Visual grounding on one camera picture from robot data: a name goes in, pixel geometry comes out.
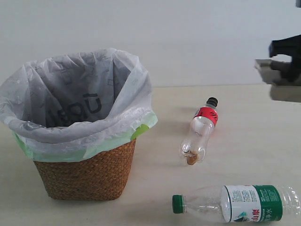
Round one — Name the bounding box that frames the woven wicker waste basket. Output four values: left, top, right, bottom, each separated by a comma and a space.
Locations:
34, 140, 136, 201

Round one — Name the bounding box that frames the grey cardboard pulp tray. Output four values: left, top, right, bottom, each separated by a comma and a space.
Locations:
254, 59, 301, 103

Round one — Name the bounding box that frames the green label clear water bottle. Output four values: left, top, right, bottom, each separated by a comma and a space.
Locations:
172, 185, 301, 223

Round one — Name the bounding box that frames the red label clear plastic bottle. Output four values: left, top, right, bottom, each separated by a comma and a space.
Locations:
179, 97, 218, 165

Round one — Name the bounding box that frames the white green plastic bin liner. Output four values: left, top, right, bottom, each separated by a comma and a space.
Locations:
0, 48, 158, 162

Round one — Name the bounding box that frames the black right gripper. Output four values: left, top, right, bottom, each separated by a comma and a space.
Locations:
269, 34, 301, 82

